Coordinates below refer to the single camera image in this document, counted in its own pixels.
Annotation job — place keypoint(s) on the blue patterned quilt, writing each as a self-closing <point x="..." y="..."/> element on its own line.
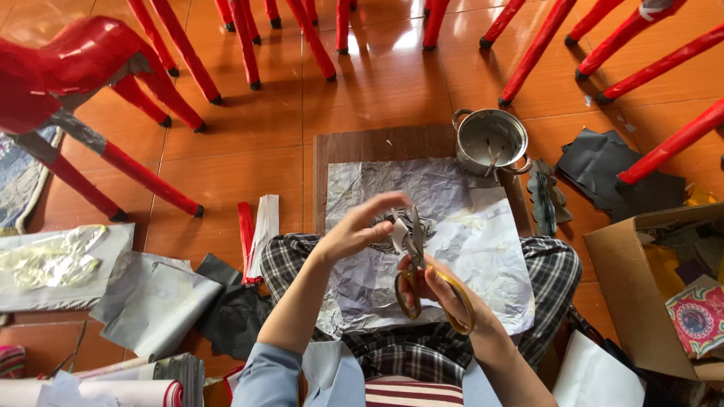
<point x="20" y="175"/>

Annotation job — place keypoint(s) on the colourful patterned paper sheet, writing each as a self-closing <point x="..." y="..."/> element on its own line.
<point x="698" y="322"/>

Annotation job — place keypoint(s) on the row of red paper legs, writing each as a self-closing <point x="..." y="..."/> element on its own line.
<point x="534" y="54"/>

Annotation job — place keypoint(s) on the person's plaid trousers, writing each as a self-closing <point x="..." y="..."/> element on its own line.
<point x="548" y="277"/>

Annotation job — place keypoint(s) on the striped woven cloth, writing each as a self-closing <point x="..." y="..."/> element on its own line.
<point x="11" y="362"/>

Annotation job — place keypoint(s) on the red paper horse figure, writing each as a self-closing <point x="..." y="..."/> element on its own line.
<point x="62" y="68"/>

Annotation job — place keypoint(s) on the heap of paper rolls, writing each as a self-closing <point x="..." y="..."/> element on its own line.
<point x="113" y="384"/>

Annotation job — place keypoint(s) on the grey folded paper sheet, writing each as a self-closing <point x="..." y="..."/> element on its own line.
<point x="152" y="305"/>

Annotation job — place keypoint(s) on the person's right hand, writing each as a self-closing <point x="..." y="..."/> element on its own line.
<point x="447" y="302"/>

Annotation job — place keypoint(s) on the thin wooden stick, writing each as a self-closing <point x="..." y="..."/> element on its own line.
<point x="498" y="155"/>
<point x="490" y="152"/>

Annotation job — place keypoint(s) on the brown wooden board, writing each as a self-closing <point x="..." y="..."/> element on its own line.
<point x="384" y="144"/>

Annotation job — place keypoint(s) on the heap of cut silver scraps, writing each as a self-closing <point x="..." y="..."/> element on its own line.
<point x="425" y="226"/>

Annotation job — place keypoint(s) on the crumpled silver paper sheet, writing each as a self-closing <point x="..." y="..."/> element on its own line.
<point x="486" y="254"/>

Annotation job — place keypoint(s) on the cardboard box with paper scraps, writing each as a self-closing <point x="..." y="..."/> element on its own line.
<point x="622" y="294"/>

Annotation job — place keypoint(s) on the silver sheet with clear plastic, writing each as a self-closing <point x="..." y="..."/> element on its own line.
<point x="51" y="265"/>

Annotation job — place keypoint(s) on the person's left hand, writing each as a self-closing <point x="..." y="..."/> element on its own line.
<point x="348" y="234"/>

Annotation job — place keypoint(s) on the plain white paper sheet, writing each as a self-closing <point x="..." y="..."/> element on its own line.
<point x="597" y="373"/>

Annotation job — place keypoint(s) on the crumpled black paper sheet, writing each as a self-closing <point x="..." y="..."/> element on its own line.
<point x="235" y="316"/>

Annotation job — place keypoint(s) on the pile of black paper sheets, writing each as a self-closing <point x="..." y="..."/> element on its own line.
<point x="594" y="164"/>

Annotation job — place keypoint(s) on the red and white strip bundle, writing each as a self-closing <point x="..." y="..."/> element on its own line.
<point x="257" y="237"/>

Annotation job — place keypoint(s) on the small white paper piece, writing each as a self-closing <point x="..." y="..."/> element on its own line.
<point x="399" y="233"/>

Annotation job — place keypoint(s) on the grey cut paper shapes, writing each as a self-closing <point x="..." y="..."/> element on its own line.
<point x="546" y="198"/>

